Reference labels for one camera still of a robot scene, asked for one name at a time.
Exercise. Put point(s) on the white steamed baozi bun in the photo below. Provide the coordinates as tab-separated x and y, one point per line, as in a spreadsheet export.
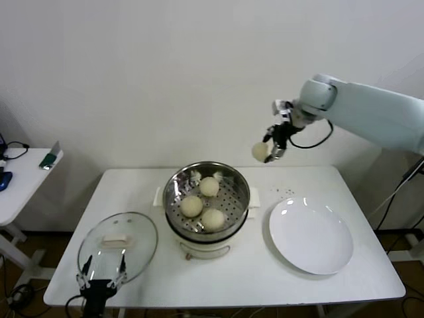
260	151
213	219
191	206
209	186

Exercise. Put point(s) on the white side table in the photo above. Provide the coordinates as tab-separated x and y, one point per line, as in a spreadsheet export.
26	185

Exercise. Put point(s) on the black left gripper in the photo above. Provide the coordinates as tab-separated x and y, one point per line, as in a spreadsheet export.
96	289

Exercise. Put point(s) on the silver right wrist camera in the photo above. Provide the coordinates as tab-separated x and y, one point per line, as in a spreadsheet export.
281	111

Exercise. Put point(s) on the white stand base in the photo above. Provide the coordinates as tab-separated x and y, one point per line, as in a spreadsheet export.
414	245

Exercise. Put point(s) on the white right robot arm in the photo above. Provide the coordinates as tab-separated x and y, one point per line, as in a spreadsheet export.
364	109

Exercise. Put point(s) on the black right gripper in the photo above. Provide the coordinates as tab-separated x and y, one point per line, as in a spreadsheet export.
283	134

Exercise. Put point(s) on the black power plug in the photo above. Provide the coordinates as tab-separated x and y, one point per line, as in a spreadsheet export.
413	168

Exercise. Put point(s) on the dark electronic device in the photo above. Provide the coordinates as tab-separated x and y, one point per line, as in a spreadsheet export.
1	140

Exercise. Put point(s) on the stainless steel steamer basket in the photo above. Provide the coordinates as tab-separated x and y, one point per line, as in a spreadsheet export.
174	198

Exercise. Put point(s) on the white round plate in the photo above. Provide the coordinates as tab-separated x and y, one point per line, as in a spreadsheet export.
311	235

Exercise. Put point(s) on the blue object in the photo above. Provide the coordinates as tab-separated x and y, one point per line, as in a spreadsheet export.
5	180

